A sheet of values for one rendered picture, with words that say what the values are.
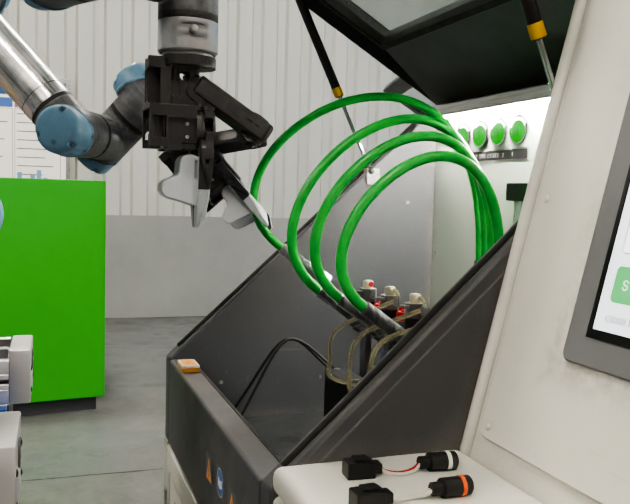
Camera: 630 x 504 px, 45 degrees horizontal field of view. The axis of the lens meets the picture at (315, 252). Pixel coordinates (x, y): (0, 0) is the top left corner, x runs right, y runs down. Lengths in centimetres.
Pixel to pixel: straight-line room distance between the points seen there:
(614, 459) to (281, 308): 89
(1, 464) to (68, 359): 363
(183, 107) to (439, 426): 48
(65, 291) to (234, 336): 300
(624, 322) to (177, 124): 56
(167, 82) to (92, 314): 355
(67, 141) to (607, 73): 75
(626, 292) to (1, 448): 63
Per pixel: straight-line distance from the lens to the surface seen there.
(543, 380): 81
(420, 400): 88
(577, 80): 90
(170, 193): 97
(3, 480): 89
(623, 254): 75
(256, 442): 99
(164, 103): 96
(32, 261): 439
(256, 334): 148
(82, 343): 449
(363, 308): 94
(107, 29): 775
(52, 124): 122
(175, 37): 98
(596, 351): 75
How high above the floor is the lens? 126
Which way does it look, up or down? 4 degrees down
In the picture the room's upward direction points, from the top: 2 degrees clockwise
